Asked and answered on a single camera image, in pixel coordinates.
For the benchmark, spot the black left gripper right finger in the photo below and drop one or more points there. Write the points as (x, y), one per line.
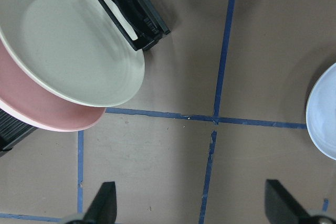
(281, 207)

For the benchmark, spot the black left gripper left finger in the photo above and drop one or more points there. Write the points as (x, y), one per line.
(103, 208)

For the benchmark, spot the blue plate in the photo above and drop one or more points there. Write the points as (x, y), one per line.
(320, 113)

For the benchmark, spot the pink plate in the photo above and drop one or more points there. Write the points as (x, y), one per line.
(25, 100)

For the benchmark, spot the white plate in rack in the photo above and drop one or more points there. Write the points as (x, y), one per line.
(73, 49)

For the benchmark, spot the black dish rack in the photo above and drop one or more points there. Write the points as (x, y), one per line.
(139, 23)

